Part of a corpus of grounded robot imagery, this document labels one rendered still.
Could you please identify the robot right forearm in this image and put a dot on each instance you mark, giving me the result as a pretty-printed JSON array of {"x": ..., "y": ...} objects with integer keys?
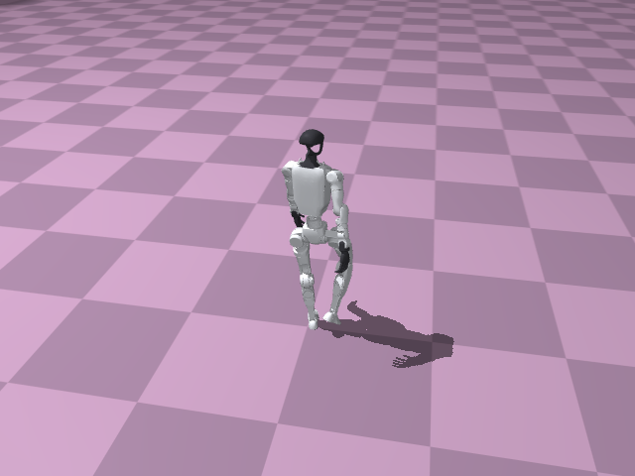
[{"x": 342, "y": 229}]

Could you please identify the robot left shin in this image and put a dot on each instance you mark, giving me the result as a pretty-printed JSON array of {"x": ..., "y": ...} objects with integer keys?
[{"x": 309, "y": 299}]

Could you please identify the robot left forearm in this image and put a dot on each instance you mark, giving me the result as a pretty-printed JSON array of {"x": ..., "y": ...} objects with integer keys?
[{"x": 292, "y": 204}]

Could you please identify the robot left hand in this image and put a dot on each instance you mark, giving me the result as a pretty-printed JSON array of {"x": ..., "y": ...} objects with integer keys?
[{"x": 297, "y": 219}]

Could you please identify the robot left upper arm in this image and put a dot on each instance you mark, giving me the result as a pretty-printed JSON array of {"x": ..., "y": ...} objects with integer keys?
[{"x": 287, "y": 172}]

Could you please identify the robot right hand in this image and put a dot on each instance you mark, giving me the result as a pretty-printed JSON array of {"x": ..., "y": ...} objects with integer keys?
[{"x": 344, "y": 258}]

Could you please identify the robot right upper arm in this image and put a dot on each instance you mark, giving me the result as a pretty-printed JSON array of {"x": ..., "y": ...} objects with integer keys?
[{"x": 335, "y": 178}]

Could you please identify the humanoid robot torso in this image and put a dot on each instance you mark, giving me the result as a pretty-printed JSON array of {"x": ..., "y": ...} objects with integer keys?
[{"x": 311, "y": 196}]

